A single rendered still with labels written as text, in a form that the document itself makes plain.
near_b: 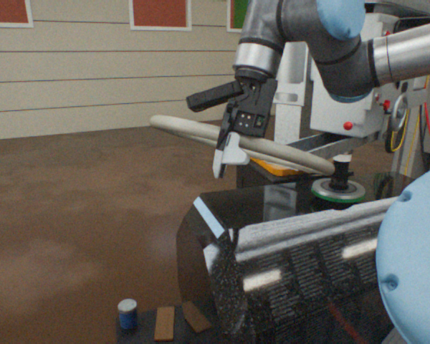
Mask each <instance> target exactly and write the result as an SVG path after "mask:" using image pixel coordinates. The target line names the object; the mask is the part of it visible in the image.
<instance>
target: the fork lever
mask: <svg viewBox="0 0 430 344"><path fill-rule="evenodd" d="M378 135H379V131H378V132H376V133H373V134H371V135H368V136H366V137H364V138H356V137H349V138H346V139H343V140H339V141H337V142H334V143H333V136H332V133H321V134H318V135H314V136H310V137H308V138H302V139H299V140H294V141H292V142H289V143H284V144H283V145H287V146H289V147H292V148H296V149H298V150H301V151H305V152H308V153H311V154H313V155H316V156H319V157H321V158H324V159H326V160H327V159H329V158H332V157H334V156H337V155H340V154H341V153H344V152H347V151H350V150H352V149H354V148H357V147H361V146H362V145H365V144H368V143H371V142H373V141H375V140H378ZM387 136H388V133H387V132H385V133H384V134H383V139H384V140H385V139H387ZM329 143H330V144H329ZM327 144H328V145H327ZM265 163H272V162H268V161H265ZM272 165H276V166H280V167H283V168H288V169H292V170H295V171H299V170H297V169H293V168H289V167H286V166H281V165H278V163H272Z"/></svg>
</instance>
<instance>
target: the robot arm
mask: <svg viewBox="0 0 430 344"><path fill-rule="evenodd" d="M247 8H248V9H247V15H246V18H244V23H243V26H242V31H241V34H240V38H239V43H238V46H237V49H236V53H235V56H234V61H233V65H232V69H233V70H234V71H235V75H234V79H235V81H232V82H228V83H226V84H223V85H219V86H217V87H213V88H211V89H208V90H204V91H201V92H196V93H194V94H192V95H191V96H188V97H186V102H187V105H188V109H189V110H191V111H193V112H195V113H198V112H201V111H204V110H206V109H209V108H212V107H215V106H217V105H222V104H224V103H228V104H227V105H226V109H225V112H224V116H223V119H222V124H221V128H220V131H219V137H218V141H217V144H216V152H215V156H214V166H213V170H214V175H215V178H219V176H220V178H223V177H224V174H225V171H226V167H227V166H239V164H248V162H249V161H250V156H249V154H247V153H246V152H245V151H244V150H243V148H240V147H239V141H240V137H239V135H238V133H235V132H230V131H231V130H235V131H239V132H242V133H243V134H244V135H249V136H252V137H253V136H255V137H258V138H263V139H264V137H265V133H266V130H267V125H268V122H269V117H271V116H270V109H271V106H272V104H273V101H274V97H275V93H276V91H277V88H278V80H275V78H276V77H277V74H278V72H279V68H280V64H281V61H282V56H283V53H284V50H285V46H286V43H291V42H306V44H307V47H308V49H309V51H310V54H311V56H312V58H313V60H314V63H315V65H316V67H317V70H318V72H319V74H320V78H322V84H323V87H324V88H325V89H326V91H327V92H328V94H329V96H330V97H331V98H332V99H333V100H334V101H336V102H341V103H352V102H357V101H359V100H362V99H363V98H365V97H367V96H368V95H369V94H370V93H371V91H372V89H373V88H374V87H380V86H383V85H385V84H388V83H392V82H399V81H402V80H409V79H412V78H416V77H422V76H426V75H430V24H426V25H423V26H420V27H415V28H412V29H407V30H405V31H402V32H397V33H395V34H390V35H387V36H384V37H375V38H372V39H367V40H365V41H362V39H361V36H360V32H361V30H362V28H363V25H364V22H365V18H366V9H365V0H249V3H248V6H247ZM241 82H242V83H243V85H242V84H241ZM253 87H255V88H254V89H253ZM243 88H244V89H243ZM244 91H245V92H244ZM230 136H231V137H230ZM229 137H230V139H229ZM376 269H377V276H378V286H379V289H380V293H381V297H382V300H383V303H384V305H385V308H386V310H387V313H388V316H389V317H390V319H391V321H392V323H393V324H394V326H395V327H394V328H393V329H392V331H391V332H390V333H389V334H388V335H387V337H386V338H385V339H384V340H383V342H382V343H381V344H430V171H429V172H427V173H425V174H424V175H422V176H421V177H419V178H417V179H416V180H415V181H414V182H412V183H411V184H410V185H408V186H407V187H406V188H405V189H404V190H403V192H402V194H401V195H400V196H399V197H398V198H397V199H396V200H395V201H394V202H393V203H392V205H391V207H390V208H389V210H388V211H387V213H386V215H385V217H384V219H383V222H382V224H381V227H380V231H379V234H378V241H377V246H376Z"/></svg>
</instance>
